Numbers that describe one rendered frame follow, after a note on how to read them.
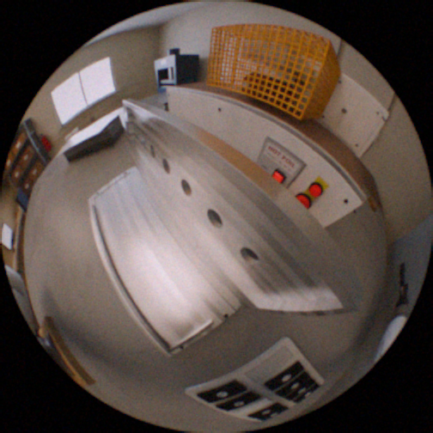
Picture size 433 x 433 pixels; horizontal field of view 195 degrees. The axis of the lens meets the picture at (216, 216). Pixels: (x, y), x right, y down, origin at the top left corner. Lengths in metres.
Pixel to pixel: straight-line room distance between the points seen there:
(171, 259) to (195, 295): 0.08
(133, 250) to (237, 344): 0.28
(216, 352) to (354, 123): 0.59
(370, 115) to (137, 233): 0.61
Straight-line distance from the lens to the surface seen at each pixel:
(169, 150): 0.15
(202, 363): 0.33
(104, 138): 0.72
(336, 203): 0.23
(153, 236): 0.27
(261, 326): 0.30
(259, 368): 0.36
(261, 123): 0.23
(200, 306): 0.24
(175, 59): 2.27
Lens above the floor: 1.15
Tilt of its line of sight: 64 degrees down
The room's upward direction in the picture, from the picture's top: 10 degrees clockwise
